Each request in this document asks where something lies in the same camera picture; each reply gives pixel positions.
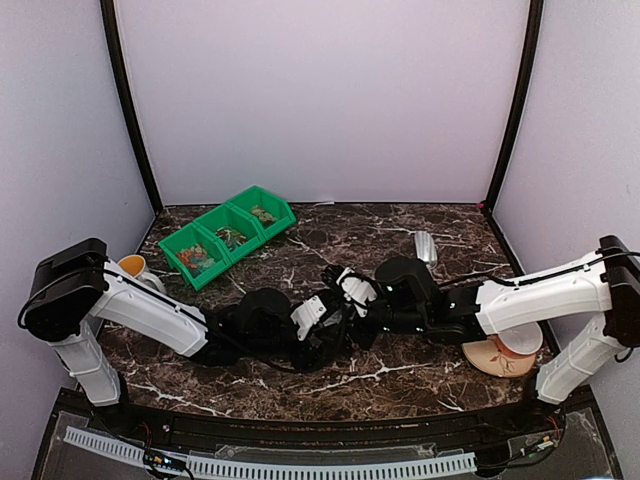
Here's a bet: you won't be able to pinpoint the left black frame post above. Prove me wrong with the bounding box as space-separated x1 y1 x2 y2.
99 0 164 215

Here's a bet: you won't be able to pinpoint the metal scoop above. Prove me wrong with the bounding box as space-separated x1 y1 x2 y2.
414 230 438 270

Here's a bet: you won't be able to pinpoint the right black frame post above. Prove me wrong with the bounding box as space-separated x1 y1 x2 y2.
483 0 544 216

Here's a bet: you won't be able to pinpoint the black frame post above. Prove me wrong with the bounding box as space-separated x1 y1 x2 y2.
483 0 544 216
99 0 164 215

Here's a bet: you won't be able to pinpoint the white orange bowl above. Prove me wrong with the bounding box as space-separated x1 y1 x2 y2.
498 322 544 356

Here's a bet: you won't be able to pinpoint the white slotted cable duct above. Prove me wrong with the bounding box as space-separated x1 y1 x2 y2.
63 426 477 479

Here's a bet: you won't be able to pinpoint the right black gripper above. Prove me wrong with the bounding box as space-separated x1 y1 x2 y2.
314 284 429 359

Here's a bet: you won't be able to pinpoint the green bin colourful candies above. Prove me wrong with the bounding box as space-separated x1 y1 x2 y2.
158 223 232 291

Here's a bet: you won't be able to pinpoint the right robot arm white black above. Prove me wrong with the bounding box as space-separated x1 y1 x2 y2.
322 235 639 434

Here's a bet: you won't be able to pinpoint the beige floral plate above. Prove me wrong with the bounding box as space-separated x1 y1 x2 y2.
462 336 537 378

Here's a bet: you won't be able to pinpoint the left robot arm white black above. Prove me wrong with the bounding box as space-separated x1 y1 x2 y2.
17 238 352 436

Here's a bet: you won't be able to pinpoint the black front rail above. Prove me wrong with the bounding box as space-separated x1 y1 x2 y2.
49 384 596 454

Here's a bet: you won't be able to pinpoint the green bin mixed candies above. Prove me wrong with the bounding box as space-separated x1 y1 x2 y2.
195 204 265 264

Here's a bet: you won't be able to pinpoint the white patterned mug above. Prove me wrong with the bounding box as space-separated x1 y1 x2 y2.
118 254 166 294

